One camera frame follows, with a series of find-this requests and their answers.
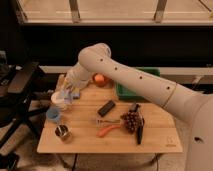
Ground red bowl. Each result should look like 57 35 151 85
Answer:
92 73 110 87

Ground metal can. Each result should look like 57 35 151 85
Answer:
55 125 70 141

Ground bunch of dark grapes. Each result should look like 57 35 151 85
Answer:
121 112 141 134

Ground light blue plastic cup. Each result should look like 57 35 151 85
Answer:
46 106 61 124

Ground blue sponge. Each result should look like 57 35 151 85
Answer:
71 89 80 99

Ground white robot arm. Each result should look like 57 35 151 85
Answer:
63 43 213 171

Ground orange fruit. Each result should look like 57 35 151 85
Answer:
94 74 104 83

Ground black rectangular block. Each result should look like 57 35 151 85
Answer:
98 100 115 117

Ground wooden folding table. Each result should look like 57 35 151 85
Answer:
37 83 183 153

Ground black handled knife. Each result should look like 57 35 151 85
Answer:
130 103 145 145

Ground green plastic tray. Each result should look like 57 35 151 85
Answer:
115 67 160 101

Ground small metal utensil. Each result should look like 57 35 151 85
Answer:
97 119 120 123

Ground white paper cup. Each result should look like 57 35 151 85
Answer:
51 91 67 111

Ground black office chair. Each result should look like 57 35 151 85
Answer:
0 50 48 149

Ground orange carrot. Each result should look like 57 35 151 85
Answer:
97 125 120 138

